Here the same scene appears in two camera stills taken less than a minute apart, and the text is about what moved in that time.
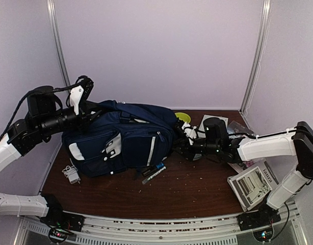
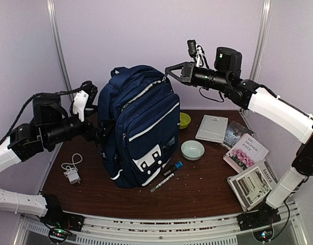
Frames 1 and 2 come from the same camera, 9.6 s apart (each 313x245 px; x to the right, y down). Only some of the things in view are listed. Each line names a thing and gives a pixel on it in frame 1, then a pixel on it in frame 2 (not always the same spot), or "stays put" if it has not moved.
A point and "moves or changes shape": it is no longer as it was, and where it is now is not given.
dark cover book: [235, 127] stays put
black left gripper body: [83, 115] → [88, 131]
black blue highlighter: [148, 171] → [167, 172]
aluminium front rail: [288, 227] stays put
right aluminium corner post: [253, 79] stays put
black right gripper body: [183, 144] → [187, 73]
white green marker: [150, 177] → [162, 182]
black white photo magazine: [252, 185] stays put
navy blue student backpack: [121, 138] moves or changes shape
